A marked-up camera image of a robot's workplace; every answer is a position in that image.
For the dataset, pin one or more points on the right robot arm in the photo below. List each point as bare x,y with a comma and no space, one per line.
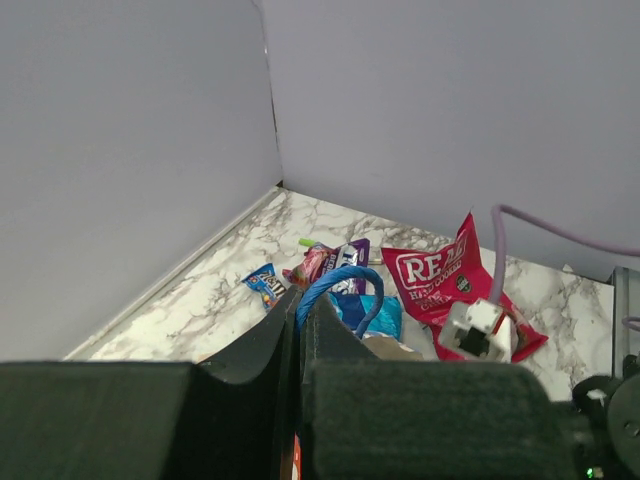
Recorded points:
610,450

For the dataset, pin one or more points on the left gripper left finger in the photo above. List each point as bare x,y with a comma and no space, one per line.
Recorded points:
105,420

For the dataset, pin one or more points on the green marker pen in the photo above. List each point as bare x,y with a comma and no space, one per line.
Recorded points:
309,243

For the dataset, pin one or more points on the red chips bag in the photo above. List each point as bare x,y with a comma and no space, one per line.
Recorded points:
430,282

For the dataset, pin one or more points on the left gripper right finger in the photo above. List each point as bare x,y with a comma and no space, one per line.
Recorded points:
368,418

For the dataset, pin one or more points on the blue checkered paper bag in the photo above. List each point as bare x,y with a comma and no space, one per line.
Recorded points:
345,300

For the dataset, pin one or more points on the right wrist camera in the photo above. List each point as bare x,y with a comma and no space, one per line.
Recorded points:
478,331

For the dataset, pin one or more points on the purple berries candy bag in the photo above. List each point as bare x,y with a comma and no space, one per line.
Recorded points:
320,259

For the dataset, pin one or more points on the small blue candy packet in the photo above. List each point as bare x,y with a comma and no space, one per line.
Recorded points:
266,284

